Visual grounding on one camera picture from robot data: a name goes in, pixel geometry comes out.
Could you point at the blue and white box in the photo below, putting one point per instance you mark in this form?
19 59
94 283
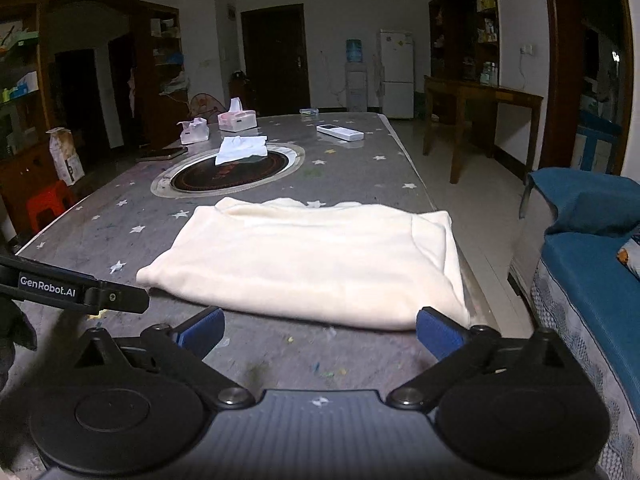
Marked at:
595 150

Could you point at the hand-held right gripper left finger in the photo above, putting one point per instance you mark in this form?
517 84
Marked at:
202 330

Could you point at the white tissue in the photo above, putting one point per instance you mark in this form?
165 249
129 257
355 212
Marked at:
240 150

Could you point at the white fridge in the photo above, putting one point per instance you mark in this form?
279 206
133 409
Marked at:
396 70

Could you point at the cream garment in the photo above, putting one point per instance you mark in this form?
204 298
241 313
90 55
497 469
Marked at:
310 265

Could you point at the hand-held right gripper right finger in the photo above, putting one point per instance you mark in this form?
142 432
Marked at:
437 330

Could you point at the person's left hand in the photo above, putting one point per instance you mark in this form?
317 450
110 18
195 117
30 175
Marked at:
15 330

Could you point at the round built-in cooker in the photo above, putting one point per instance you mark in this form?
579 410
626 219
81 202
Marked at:
230 175

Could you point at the water dispenser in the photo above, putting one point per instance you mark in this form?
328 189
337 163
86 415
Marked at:
356 80

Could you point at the wooden arched wall cabinet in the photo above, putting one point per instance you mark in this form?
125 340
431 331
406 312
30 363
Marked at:
20 175

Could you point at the white paper sack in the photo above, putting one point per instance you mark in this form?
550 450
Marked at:
65 155

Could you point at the red plastic stool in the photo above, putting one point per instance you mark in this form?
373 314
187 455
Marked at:
47 205

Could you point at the white remote control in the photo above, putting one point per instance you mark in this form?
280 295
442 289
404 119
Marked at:
340 132

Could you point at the wooden side table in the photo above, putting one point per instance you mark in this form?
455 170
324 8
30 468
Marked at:
480 92

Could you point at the dark phone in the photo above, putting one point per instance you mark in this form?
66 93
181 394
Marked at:
162 154

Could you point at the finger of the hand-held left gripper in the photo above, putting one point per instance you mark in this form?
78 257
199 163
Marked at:
122 299

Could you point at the large pink-white tissue box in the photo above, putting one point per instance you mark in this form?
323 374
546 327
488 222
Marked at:
237 119

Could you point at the small pink-white tissue box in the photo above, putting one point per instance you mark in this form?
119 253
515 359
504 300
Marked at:
195 132

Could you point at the grey star-print tablecloth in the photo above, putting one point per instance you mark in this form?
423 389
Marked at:
350 160

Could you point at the wooden shelf unit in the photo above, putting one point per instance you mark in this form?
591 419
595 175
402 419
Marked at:
455 35

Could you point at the blue sofa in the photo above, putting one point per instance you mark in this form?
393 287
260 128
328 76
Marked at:
585 270

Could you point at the dark wooden door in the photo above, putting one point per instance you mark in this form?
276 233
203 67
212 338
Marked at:
272 60

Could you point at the orange patterned cushion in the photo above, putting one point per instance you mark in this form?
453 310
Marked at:
631 257

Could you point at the electric fan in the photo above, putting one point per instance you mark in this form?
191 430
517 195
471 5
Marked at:
206 107

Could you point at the small pale packet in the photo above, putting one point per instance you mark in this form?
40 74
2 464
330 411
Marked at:
309 111

